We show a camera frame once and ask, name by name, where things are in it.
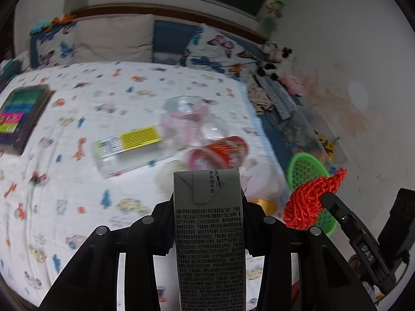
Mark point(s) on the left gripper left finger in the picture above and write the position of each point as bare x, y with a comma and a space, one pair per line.
89, 280

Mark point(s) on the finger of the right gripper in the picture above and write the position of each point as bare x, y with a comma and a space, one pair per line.
397, 236
376, 259

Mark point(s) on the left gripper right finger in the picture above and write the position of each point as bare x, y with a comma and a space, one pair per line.
303, 269

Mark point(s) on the red mesh net bag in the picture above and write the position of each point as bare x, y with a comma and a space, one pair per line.
305, 203

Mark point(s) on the yellow sponge cake piece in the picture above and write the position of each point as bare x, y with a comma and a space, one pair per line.
269, 207

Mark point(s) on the clear bottle yellow label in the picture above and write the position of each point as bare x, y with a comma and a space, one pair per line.
128, 151

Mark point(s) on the grey milk carton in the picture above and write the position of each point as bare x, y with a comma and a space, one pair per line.
209, 240

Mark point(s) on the red instant noodle cup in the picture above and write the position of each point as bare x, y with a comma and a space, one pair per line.
226, 153

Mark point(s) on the pink plastic snack bag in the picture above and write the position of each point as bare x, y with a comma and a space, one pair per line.
184, 116

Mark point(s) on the clear plastic dome lid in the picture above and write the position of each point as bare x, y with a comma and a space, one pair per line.
213, 128

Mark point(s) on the green plastic mesh basket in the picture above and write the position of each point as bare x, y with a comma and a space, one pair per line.
304, 167

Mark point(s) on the yellow toy truck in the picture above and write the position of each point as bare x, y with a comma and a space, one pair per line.
328, 145

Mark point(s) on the white cartoon print blanket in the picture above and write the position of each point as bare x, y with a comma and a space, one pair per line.
53, 196

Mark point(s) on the clear plastic toy bin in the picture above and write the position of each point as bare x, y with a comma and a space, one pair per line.
299, 136

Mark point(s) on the grey patterned folded cloth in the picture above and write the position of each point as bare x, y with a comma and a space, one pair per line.
279, 97

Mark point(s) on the pink plush toy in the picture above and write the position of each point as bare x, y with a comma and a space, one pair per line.
293, 85

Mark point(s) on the colourful book on bed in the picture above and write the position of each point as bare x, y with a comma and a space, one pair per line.
20, 113

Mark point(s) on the beige patterned clothing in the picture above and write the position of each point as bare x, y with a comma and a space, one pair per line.
259, 99

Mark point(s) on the black white plush cow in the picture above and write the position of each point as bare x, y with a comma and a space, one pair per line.
277, 62

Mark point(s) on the butterfly print pillow left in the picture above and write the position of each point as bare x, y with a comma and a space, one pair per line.
53, 48

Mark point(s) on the butterfly print pillow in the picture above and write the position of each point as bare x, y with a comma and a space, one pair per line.
211, 50
53, 48

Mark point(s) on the blue mattress sheet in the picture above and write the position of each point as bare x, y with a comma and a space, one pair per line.
271, 121

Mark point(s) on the beige pillow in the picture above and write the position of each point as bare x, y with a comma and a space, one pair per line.
120, 38

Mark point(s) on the blue headboard cushion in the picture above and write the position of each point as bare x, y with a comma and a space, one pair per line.
170, 40

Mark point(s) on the butterfly print pillow right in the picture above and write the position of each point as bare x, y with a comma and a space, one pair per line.
211, 50

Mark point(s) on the orange toy on headboard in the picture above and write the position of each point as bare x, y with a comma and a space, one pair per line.
48, 26

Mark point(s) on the colourful paper wall decoration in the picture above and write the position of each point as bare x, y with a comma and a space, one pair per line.
271, 12

